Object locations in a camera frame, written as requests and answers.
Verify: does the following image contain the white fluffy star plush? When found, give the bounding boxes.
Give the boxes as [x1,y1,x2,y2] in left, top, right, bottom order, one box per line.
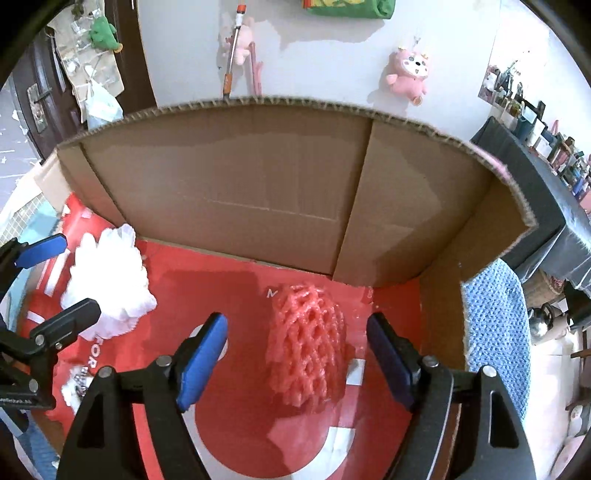
[60,366,94,414]

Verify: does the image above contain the white mesh bath pouf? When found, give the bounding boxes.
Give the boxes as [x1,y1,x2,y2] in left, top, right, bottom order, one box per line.
[60,224,157,341]

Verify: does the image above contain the orange-red mesh bath pouf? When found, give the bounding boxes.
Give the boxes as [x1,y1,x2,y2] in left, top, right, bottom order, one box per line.
[266,284,348,413]

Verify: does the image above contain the light blue patterned bedding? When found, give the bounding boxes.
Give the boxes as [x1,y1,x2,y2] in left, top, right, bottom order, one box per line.
[1,194,59,245]

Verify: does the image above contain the blue knitted blanket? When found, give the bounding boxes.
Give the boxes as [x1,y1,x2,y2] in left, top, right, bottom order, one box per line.
[461,259,531,419]

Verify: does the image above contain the dark brown door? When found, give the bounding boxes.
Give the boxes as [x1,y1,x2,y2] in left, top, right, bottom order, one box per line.
[9,1,156,159]

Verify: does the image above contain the white plastic bag on door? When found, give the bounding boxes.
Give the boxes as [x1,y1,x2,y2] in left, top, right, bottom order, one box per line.
[85,80,123,130]

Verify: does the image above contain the beige hanging door organizer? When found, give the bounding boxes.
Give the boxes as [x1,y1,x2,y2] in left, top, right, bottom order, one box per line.
[49,1,124,127]

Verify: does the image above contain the table with dark cloth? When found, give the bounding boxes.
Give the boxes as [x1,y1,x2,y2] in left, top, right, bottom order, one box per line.
[472,117,590,293]

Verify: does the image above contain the cardboard box red lining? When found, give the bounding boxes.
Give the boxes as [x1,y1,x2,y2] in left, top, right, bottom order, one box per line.
[25,98,537,479]

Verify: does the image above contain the green plush toy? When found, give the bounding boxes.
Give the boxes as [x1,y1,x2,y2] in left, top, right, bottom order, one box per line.
[89,16,123,53]

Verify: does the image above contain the cosmetics bottles on table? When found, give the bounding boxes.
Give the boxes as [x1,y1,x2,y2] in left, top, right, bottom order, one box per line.
[479,64,591,209]

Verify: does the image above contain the green tote bag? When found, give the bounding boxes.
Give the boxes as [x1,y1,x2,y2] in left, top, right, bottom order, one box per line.
[303,0,396,19]

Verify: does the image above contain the orange white stick on wall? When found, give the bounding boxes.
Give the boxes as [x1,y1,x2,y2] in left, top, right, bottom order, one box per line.
[222,4,246,99]

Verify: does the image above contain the pink plush toy on wall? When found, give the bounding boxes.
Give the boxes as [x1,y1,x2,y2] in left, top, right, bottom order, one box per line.
[386,48,429,106]

